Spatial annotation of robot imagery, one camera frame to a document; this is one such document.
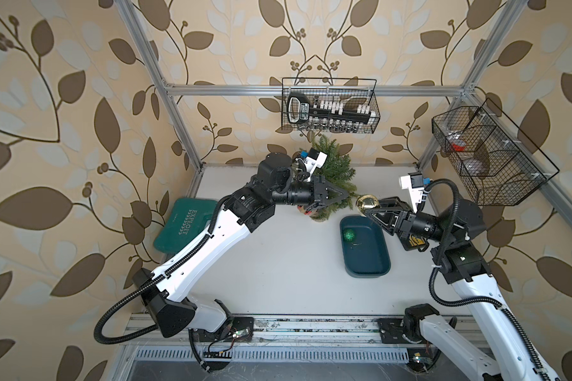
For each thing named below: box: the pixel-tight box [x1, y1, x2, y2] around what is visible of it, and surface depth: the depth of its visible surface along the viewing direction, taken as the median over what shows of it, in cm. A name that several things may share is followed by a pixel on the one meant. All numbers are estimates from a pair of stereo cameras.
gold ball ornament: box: [355, 194, 382, 217], surface depth 56 cm
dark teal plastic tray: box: [340, 215, 392, 279], surface depth 91 cm
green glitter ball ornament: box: [342, 228, 357, 243], surface depth 93 cm
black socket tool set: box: [286, 93, 377, 133], surface depth 86 cm
